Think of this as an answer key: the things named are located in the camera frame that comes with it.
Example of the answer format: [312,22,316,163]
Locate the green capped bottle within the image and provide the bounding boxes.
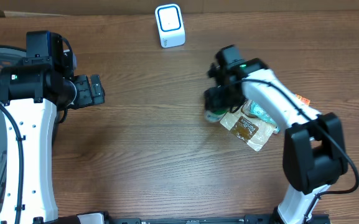
[204,109,228,123]

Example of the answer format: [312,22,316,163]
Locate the teal snack packet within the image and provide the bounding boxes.
[249,101,280,134]

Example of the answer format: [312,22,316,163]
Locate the beige brown snack pouch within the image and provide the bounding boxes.
[220,100,276,152]

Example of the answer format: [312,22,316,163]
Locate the small orange white box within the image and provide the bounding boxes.
[296,95,310,105]

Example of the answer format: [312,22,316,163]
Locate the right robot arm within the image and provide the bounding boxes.
[204,45,348,223]

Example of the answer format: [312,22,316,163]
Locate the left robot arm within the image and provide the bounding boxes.
[0,31,109,224]

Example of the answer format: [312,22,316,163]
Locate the white barcode scanner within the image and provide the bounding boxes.
[155,4,186,49]

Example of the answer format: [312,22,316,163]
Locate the cardboard strip at table edge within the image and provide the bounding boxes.
[0,0,359,17]

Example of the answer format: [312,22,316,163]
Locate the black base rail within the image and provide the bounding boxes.
[54,211,331,224]

